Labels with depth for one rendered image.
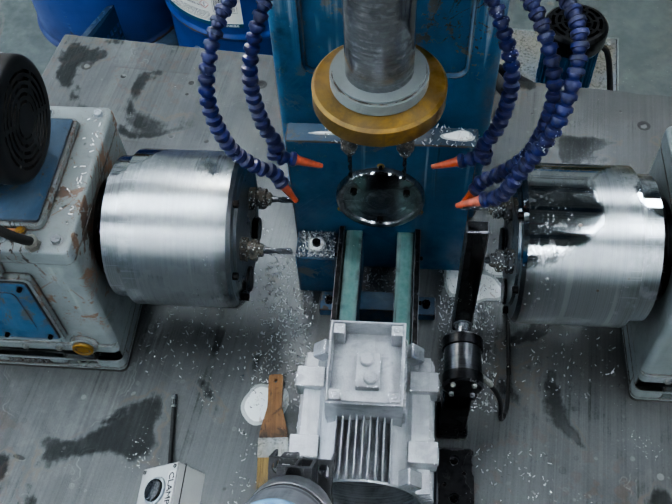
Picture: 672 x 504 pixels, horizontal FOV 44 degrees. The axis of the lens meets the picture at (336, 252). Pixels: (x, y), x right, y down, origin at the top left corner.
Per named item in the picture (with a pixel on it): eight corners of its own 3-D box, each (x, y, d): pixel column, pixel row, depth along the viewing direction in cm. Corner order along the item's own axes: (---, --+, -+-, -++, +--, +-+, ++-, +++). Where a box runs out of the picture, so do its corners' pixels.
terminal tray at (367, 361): (331, 344, 118) (329, 319, 112) (407, 348, 117) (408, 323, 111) (324, 425, 111) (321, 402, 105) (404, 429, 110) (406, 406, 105)
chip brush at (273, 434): (262, 376, 146) (261, 373, 145) (290, 375, 146) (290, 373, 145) (255, 492, 134) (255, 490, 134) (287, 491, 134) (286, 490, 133)
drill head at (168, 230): (88, 208, 154) (43, 112, 133) (285, 216, 151) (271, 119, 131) (51, 327, 140) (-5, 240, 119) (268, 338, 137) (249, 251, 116)
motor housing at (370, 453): (308, 390, 131) (299, 330, 115) (431, 396, 129) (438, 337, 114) (295, 518, 120) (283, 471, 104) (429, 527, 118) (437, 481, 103)
